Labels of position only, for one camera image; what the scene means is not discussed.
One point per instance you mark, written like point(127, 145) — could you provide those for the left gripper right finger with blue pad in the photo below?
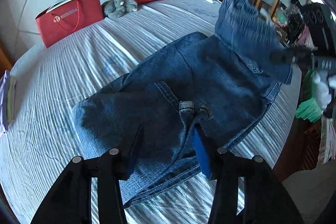
point(247, 190)

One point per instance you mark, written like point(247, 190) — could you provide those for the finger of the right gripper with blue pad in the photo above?
point(286, 56)

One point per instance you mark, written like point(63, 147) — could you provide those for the red paper shopping bag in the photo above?
point(56, 23)

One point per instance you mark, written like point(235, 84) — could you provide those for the dark blue denim jeans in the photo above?
point(224, 82)

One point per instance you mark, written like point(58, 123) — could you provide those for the green plastic bag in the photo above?
point(308, 109)

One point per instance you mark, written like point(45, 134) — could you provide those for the white gloved hand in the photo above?
point(321, 89)

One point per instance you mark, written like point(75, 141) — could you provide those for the purple green folded cloth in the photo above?
point(8, 84)

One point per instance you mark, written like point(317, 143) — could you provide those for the grey plush toy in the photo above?
point(117, 8)

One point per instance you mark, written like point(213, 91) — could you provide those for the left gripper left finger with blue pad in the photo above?
point(69, 198)

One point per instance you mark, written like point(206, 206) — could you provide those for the white blue floral bedsheet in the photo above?
point(41, 140)

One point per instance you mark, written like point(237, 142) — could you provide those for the white packet on bed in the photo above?
point(213, 1)

